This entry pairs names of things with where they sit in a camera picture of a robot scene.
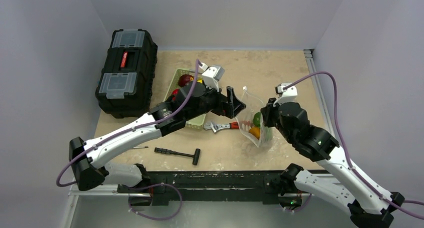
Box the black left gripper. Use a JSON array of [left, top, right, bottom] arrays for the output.
[[185, 80, 245, 121]]

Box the clear zip top bag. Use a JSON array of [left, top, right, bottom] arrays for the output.
[[235, 86, 273, 149]]

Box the green watermelon toy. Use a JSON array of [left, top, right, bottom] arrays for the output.
[[252, 112, 262, 128]]

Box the pale green perforated basket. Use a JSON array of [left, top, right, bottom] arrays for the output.
[[164, 68, 206, 129]]

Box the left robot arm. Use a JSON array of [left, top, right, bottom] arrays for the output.
[[69, 81, 246, 191]]

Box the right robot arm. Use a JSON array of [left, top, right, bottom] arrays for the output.
[[260, 98, 405, 228]]

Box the dark red apple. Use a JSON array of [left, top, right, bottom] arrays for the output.
[[177, 74, 194, 87]]

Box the red tomato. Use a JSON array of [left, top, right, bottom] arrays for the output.
[[171, 89, 179, 96]]

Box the black hammer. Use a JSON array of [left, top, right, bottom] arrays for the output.
[[154, 147, 201, 166]]

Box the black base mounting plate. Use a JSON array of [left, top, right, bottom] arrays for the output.
[[117, 170, 308, 209]]

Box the black plastic toolbox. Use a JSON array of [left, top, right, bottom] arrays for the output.
[[95, 29, 158, 119]]

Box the red handled adjustable wrench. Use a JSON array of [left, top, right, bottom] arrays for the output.
[[203, 121, 240, 133]]

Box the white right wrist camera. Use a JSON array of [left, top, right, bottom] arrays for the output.
[[273, 83, 298, 107]]

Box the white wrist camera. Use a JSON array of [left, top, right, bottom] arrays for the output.
[[273, 83, 298, 107], [198, 61, 225, 92]]

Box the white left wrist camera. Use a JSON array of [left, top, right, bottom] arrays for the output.
[[198, 61, 225, 92]]

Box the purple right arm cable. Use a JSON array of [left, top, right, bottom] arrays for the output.
[[281, 71, 424, 222]]

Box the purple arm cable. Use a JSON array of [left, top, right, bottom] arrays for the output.
[[55, 59, 203, 188], [281, 71, 424, 222]]

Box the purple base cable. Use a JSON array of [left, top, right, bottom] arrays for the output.
[[128, 182, 184, 221]]

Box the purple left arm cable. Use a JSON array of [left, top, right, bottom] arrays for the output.
[[55, 59, 203, 188]]

